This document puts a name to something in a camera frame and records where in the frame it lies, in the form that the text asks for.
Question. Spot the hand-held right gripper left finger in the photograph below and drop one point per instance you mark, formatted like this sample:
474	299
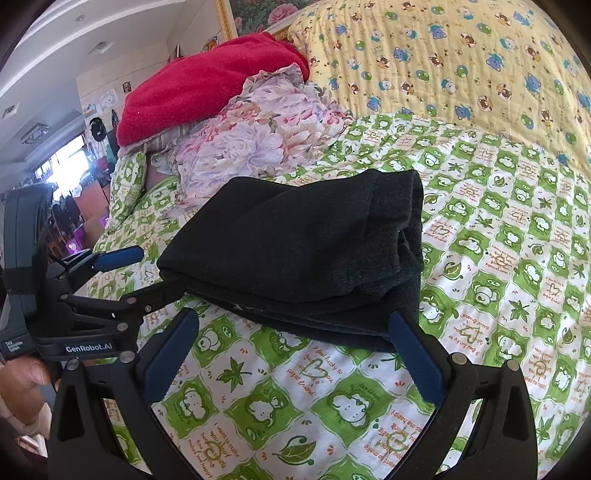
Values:
168	364

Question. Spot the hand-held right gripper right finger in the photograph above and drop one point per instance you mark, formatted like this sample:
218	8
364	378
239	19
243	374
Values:
415	364

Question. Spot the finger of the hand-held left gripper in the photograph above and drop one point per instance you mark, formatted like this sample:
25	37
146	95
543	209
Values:
157	295
115	259

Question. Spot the dark pants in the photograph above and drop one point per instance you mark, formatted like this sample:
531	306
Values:
300	240

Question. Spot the person's left hand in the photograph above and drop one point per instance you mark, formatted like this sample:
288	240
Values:
25	374

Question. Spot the green print pillow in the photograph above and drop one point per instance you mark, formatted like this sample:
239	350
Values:
127	177

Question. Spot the pale checked cloth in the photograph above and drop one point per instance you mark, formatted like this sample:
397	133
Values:
157	141

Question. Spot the black hanging hat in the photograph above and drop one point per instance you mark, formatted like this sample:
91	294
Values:
97	128

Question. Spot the square ceiling light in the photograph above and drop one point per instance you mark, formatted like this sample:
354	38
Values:
34	133

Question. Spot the green checked bed sheet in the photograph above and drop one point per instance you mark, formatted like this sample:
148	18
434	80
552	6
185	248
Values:
485	230

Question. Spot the pink floral cloth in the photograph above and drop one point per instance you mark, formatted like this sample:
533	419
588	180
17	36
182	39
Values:
249	134

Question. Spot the red fleece blanket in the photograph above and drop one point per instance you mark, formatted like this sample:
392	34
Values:
194	87

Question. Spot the floral framed painting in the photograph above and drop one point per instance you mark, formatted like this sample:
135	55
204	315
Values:
258	11

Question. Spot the yellow cartoon print quilt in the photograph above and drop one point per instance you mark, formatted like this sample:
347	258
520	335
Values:
461	55

